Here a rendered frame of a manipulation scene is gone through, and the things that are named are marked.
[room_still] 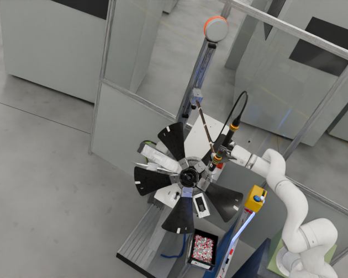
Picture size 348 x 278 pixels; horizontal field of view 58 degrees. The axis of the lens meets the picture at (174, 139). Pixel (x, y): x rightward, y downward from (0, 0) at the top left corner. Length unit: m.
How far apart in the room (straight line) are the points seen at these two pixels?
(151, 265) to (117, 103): 1.45
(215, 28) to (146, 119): 1.13
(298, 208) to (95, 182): 2.32
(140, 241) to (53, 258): 0.72
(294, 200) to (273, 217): 1.57
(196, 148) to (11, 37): 2.81
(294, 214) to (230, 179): 1.46
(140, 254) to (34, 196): 1.12
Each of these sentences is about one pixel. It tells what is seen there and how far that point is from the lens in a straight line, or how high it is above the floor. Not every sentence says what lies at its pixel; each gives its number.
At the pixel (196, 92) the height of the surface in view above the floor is 1.44.
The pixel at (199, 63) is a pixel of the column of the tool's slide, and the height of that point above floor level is 1.63.
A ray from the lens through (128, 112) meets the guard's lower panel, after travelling 2.93.
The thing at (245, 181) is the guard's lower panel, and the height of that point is 0.77.
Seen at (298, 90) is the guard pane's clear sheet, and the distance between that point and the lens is 2.31.
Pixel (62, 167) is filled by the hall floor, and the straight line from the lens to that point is 3.44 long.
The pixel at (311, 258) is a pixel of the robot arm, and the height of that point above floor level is 1.50.
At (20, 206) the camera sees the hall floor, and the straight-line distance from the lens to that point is 3.17.
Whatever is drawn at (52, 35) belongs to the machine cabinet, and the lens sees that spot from 3.98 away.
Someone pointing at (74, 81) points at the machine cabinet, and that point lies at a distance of 4.13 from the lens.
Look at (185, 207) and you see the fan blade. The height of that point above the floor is 1.05.
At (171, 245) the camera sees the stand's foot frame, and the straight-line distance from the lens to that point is 3.01.
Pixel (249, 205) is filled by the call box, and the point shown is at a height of 1.01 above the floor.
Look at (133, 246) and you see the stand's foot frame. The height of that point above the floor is 0.08.
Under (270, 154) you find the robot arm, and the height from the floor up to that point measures 1.63.
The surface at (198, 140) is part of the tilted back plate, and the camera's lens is 2.21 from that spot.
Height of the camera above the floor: 2.60
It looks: 40 degrees down
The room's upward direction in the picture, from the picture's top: 21 degrees clockwise
